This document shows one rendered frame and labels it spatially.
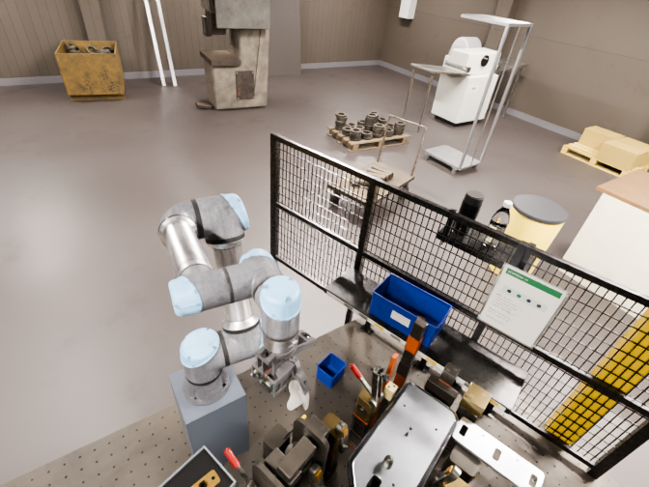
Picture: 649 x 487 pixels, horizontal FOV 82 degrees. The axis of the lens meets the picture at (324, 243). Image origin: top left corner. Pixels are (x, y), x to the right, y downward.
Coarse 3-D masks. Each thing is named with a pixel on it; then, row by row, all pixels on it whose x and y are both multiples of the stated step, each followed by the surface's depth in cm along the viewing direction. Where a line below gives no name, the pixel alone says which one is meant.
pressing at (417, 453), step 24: (408, 384) 144; (408, 408) 136; (432, 408) 137; (384, 432) 129; (432, 432) 130; (360, 456) 122; (384, 456) 122; (408, 456) 123; (432, 456) 124; (360, 480) 116; (384, 480) 117; (408, 480) 117
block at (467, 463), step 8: (456, 448) 128; (464, 448) 129; (448, 456) 131; (456, 456) 126; (464, 456) 127; (472, 456) 127; (448, 464) 127; (456, 464) 124; (464, 464) 125; (472, 464) 125; (440, 472) 132; (464, 472) 123; (472, 472) 123; (464, 480) 125
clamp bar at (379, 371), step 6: (378, 366) 124; (372, 372) 125; (378, 372) 124; (372, 378) 124; (378, 378) 122; (384, 378) 121; (372, 384) 126; (378, 384) 124; (372, 390) 127; (378, 390) 130; (372, 396) 129; (378, 396) 132
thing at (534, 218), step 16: (512, 208) 329; (528, 208) 322; (544, 208) 324; (560, 208) 327; (512, 224) 330; (528, 224) 316; (544, 224) 310; (560, 224) 312; (528, 240) 323; (544, 240) 320; (496, 272) 359; (528, 272) 348
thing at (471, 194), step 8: (472, 192) 144; (480, 192) 145; (464, 200) 145; (472, 200) 141; (480, 200) 141; (464, 208) 145; (472, 208) 143; (480, 208) 144; (472, 216) 145; (456, 224) 151; (456, 232) 152; (464, 232) 150
